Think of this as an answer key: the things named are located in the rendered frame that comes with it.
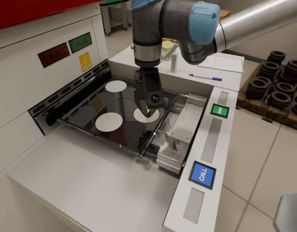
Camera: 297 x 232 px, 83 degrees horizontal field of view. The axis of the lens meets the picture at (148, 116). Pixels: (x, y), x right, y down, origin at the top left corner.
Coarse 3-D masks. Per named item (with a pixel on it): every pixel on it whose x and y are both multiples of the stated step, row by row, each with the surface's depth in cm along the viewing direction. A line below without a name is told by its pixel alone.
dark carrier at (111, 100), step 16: (112, 80) 84; (96, 96) 74; (112, 96) 74; (128, 96) 74; (80, 112) 67; (96, 112) 67; (112, 112) 66; (128, 112) 66; (160, 112) 66; (96, 128) 60; (128, 128) 60; (144, 128) 60; (128, 144) 55; (144, 144) 55
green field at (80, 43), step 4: (84, 36) 68; (88, 36) 69; (76, 40) 65; (80, 40) 66; (84, 40) 68; (88, 40) 70; (72, 44) 64; (76, 44) 65; (80, 44) 67; (84, 44) 69; (88, 44) 71; (72, 48) 64; (76, 48) 66; (80, 48) 68
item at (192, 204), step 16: (224, 96) 65; (208, 112) 58; (208, 128) 52; (224, 128) 52; (208, 144) 48; (224, 144) 48; (192, 160) 44; (208, 160) 44; (224, 160) 44; (176, 192) 38; (192, 192) 38; (208, 192) 38; (176, 208) 35; (192, 208) 36; (208, 208) 35; (176, 224) 33; (192, 224) 33; (208, 224) 33
